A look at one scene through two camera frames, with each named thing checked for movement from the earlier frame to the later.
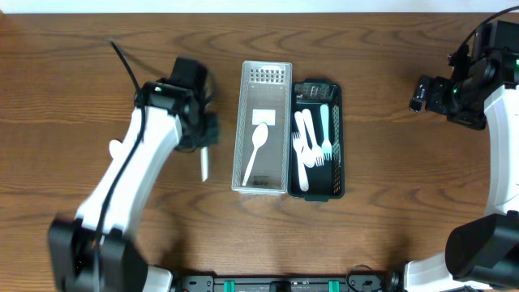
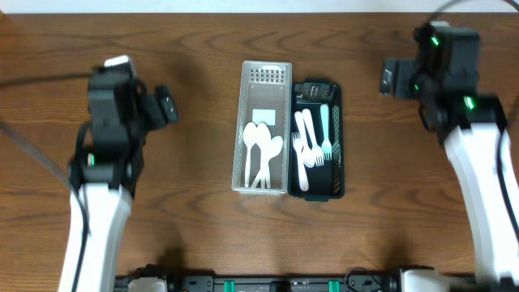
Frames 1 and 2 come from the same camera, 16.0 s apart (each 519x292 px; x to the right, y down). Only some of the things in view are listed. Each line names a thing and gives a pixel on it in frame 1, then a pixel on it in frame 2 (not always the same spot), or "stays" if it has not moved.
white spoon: [259, 135] → [263, 135]
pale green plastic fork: [326, 143] stays
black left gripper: [209, 132] → [166, 105]
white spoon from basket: [204, 163] → [250, 138]
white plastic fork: [319, 154] stays
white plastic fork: [298, 143] stays
